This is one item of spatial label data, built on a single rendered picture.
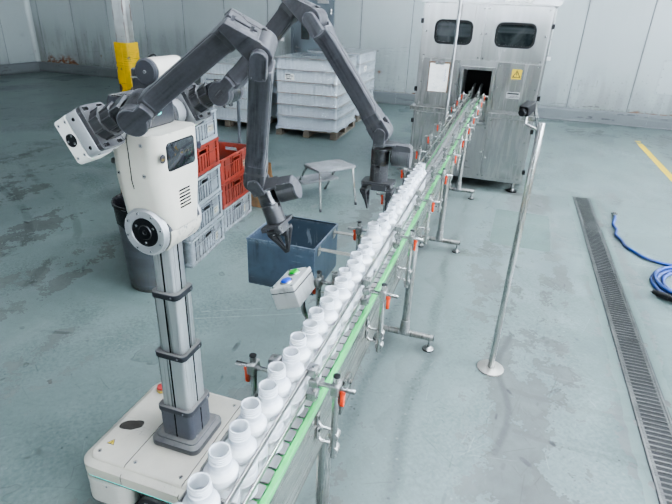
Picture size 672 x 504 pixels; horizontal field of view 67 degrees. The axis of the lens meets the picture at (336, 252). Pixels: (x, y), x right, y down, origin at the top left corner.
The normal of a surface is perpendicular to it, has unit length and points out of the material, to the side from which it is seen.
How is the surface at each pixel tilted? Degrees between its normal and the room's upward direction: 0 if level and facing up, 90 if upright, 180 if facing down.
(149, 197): 101
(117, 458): 0
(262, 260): 90
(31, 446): 0
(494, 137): 90
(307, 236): 90
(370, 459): 0
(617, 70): 90
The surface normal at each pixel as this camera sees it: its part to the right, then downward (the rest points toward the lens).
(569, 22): -0.32, 0.40
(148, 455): 0.04, -0.90
